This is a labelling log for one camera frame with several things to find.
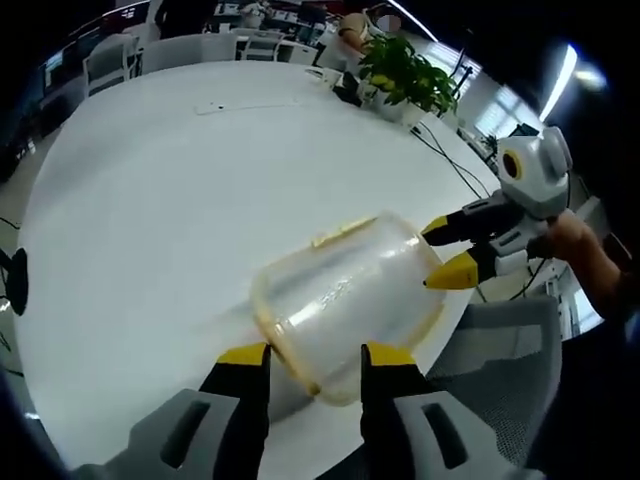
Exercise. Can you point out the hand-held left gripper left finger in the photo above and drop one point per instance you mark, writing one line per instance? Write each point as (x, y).
(235, 410)

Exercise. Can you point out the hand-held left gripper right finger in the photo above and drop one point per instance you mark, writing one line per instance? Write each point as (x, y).
(395, 410)

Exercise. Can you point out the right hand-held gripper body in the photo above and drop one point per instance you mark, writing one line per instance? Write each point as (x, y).
(537, 175)

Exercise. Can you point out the clear lid with yellow buckles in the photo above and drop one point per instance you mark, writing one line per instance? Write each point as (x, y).
(280, 320)

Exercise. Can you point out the person's right hand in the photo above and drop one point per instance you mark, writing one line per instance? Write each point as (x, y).
(570, 240)

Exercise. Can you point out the grey mesh office chair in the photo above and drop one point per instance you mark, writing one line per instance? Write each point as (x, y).
(500, 340)

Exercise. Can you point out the green potted plant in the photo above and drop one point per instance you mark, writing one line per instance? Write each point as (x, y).
(405, 75)

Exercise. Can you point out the black flat object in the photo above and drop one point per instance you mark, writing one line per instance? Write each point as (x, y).
(347, 90)

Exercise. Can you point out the black round object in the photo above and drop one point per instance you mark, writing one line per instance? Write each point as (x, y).
(19, 280)

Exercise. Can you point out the white office chair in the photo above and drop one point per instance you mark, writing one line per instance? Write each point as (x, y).
(185, 52)
(260, 46)
(107, 65)

